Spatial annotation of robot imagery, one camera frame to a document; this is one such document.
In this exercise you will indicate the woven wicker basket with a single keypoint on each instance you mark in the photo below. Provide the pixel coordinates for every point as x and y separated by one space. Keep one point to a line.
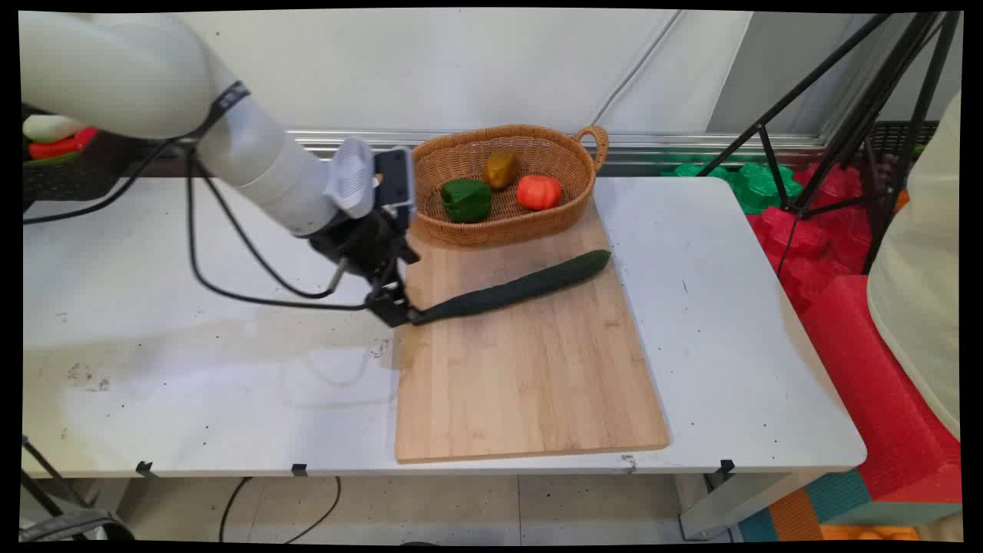
507 180

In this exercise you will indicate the green bell pepper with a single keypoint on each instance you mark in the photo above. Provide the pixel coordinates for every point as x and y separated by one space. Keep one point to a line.
465 200

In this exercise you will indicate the long dark green cucumber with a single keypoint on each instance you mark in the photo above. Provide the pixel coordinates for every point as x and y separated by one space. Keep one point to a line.
522 287

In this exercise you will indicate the red foam mat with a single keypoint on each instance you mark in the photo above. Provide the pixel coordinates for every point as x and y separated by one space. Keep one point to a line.
868 330

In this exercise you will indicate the wooden cutting board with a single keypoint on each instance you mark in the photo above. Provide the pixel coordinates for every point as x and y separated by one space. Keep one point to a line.
522 353

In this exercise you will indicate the yellow-brown bell pepper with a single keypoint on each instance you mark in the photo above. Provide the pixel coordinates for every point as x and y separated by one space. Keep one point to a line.
500 168

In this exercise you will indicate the black tripod stand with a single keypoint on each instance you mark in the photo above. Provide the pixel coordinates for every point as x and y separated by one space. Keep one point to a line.
852 123

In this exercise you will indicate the toy vegetables in basket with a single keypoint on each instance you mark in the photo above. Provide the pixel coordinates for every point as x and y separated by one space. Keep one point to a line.
55 138

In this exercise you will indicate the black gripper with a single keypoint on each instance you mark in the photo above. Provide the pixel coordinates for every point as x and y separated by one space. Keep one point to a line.
362 244

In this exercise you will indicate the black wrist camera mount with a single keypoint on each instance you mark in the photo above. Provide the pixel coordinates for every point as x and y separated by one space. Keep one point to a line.
393 183

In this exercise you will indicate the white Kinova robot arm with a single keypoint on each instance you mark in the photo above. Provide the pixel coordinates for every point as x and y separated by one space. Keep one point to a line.
153 92

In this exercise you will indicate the black mesh basket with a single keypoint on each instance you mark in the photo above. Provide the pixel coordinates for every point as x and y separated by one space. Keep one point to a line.
73 173

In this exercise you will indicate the orange tomato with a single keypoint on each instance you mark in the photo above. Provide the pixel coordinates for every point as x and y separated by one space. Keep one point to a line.
539 192

